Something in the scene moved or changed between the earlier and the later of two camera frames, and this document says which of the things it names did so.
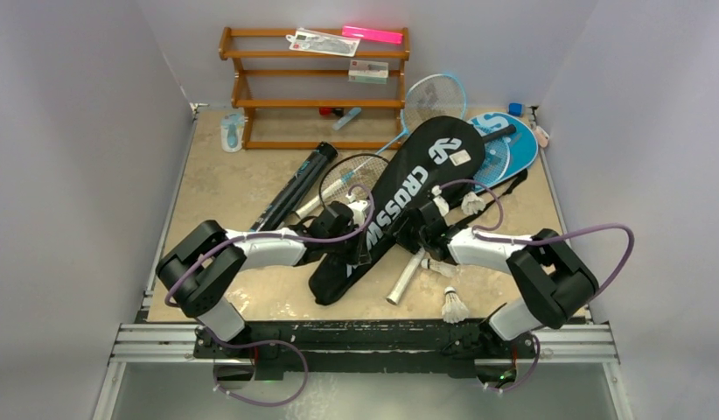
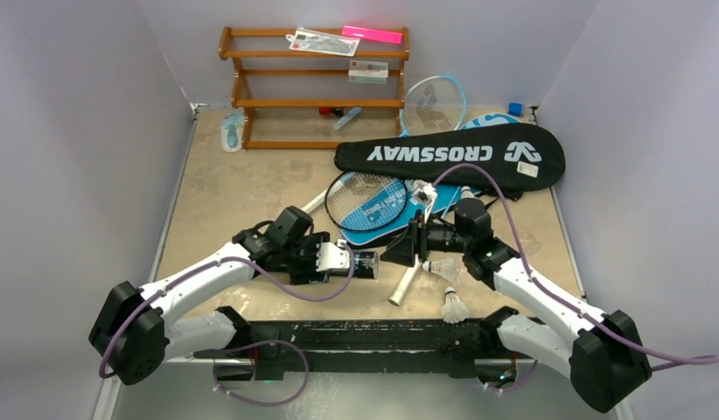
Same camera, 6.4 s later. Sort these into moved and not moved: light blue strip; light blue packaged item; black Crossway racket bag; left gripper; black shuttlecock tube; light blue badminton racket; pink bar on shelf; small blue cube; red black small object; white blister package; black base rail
Moved: left gripper; black Crossway racket bag; black shuttlecock tube
Not moved: light blue packaged item; small blue cube; red black small object; light blue badminton racket; light blue strip; black base rail; white blister package; pink bar on shelf
